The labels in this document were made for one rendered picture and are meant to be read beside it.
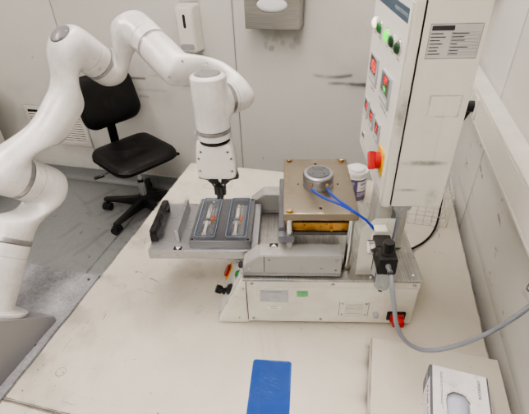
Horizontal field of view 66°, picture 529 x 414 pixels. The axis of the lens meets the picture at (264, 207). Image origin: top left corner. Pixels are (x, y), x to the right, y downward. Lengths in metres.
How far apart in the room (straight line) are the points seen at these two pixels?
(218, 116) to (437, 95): 0.47
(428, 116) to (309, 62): 1.73
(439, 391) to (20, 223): 1.09
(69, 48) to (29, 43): 2.14
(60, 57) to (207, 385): 0.91
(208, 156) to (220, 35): 1.66
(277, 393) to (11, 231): 0.80
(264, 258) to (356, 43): 1.69
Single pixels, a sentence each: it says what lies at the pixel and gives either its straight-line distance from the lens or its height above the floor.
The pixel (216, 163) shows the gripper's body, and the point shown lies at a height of 1.19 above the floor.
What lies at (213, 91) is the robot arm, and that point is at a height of 1.38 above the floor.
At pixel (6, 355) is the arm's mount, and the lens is 1.27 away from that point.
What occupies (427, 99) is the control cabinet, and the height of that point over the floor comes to 1.40.
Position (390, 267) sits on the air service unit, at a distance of 0.91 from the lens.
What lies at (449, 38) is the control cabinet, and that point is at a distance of 0.82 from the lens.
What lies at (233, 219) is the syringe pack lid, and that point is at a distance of 1.13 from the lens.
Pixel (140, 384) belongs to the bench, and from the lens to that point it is 1.14.
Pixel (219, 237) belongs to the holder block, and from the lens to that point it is 1.09.
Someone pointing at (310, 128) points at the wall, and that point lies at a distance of 2.67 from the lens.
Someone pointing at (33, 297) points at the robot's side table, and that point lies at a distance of 1.47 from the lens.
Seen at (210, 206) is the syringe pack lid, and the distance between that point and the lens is 1.19.
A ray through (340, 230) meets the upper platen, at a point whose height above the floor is 1.03.
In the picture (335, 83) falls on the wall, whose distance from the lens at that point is 2.55.
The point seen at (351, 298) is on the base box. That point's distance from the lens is 1.12.
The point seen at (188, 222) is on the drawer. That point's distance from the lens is 1.20.
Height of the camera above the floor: 1.68
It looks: 35 degrees down
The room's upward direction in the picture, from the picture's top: 2 degrees counter-clockwise
